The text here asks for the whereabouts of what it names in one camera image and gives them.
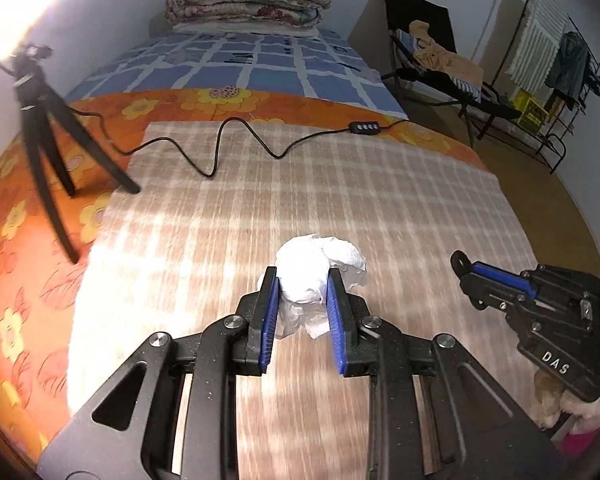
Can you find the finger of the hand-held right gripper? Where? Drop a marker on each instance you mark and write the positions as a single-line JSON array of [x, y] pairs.
[[500, 277]]

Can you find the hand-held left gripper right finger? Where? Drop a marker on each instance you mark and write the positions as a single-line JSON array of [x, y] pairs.
[[335, 325]]

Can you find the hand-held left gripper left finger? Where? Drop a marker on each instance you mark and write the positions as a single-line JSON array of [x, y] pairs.
[[270, 320]]

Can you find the white tissue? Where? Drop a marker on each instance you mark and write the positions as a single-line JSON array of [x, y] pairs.
[[310, 270]]

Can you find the person's right hand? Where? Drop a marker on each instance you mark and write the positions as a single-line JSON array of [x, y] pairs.
[[550, 400]]

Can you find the black drying rack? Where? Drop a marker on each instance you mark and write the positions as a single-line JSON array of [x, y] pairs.
[[547, 152]]

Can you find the beige plaid blanket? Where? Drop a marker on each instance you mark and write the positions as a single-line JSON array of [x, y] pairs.
[[330, 190]]

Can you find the yellow crate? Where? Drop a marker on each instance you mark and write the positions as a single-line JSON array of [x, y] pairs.
[[530, 112]]

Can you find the dark jacket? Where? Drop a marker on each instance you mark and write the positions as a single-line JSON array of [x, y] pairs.
[[570, 65]]

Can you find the tan cloth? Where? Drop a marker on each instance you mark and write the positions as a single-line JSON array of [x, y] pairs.
[[445, 60]]

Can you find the striped towel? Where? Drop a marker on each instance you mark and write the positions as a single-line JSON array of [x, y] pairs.
[[537, 35]]

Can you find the orange floral bedsheet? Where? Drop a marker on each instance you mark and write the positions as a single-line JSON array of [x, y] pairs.
[[20, 260]]

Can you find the blue checked bedsheet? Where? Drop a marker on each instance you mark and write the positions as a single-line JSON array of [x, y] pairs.
[[230, 60]]

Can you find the brown board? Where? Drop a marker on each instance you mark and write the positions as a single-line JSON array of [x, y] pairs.
[[367, 35]]

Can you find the black folding chair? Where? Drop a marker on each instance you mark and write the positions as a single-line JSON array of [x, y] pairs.
[[430, 10]]

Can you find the black tripod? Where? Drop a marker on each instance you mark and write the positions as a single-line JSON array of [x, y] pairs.
[[45, 125]]

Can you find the folded floral quilt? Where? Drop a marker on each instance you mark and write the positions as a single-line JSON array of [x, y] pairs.
[[245, 0]]

